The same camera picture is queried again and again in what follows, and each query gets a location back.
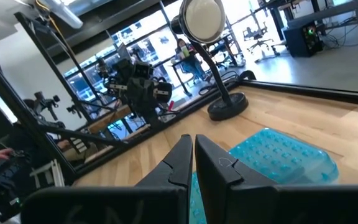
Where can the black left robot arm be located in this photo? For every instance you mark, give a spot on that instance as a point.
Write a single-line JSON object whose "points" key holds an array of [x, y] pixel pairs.
{"points": [[120, 70]]}

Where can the blue plastic box lid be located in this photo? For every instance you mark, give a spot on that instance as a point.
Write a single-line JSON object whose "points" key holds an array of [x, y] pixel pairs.
{"points": [[284, 155]]}

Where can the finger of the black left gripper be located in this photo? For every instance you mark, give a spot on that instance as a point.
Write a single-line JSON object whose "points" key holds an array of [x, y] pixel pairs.
{"points": [[149, 96], [135, 95]]}

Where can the black aluminium table frame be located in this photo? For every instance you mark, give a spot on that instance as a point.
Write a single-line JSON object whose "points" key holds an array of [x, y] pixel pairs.
{"points": [[306, 91]]}

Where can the grey work table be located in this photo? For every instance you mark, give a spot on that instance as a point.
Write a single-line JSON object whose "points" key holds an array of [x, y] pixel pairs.
{"points": [[328, 14]]}

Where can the black background robot arm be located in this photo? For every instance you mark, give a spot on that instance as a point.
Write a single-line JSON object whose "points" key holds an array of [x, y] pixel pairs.
{"points": [[43, 102]]}

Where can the white pipe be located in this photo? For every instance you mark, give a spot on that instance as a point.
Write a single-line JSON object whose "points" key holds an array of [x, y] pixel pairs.
{"points": [[62, 12]]}

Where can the black office chair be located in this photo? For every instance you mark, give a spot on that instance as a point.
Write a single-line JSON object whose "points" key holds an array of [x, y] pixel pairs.
{"points": [[258, 40]]}

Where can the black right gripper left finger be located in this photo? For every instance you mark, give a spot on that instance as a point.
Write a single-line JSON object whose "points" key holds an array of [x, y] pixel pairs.
{"points": [[172, 174]]}

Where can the black computer tower green light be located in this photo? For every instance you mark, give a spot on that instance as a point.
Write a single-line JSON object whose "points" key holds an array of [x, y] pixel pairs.
{"points": [[303, 39]]}

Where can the person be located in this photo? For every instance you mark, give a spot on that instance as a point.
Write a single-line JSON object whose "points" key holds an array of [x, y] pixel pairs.
{"points": [[190, 60], [73, 151]]}

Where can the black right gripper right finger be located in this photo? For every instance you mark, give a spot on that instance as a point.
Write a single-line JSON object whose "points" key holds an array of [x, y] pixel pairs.
{"points": [[216, 174]]}

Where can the black desk lamp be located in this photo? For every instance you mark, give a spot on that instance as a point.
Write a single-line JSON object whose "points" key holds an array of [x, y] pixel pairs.
{"points": [[227, 107]]}

